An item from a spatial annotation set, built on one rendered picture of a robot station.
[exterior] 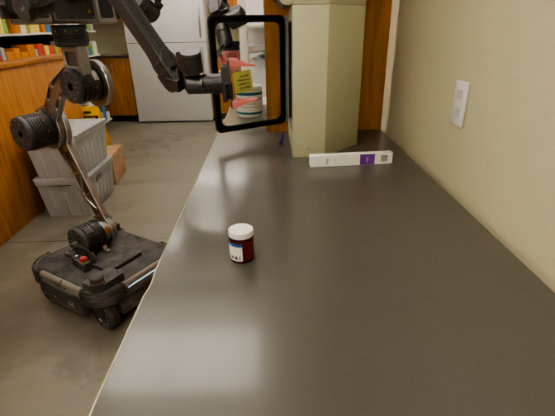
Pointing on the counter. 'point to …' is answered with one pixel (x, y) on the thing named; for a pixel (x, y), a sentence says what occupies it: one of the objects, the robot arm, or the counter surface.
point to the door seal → (216, 68)
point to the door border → (280, 64)
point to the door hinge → (286, 66)
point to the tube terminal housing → (325, 74)
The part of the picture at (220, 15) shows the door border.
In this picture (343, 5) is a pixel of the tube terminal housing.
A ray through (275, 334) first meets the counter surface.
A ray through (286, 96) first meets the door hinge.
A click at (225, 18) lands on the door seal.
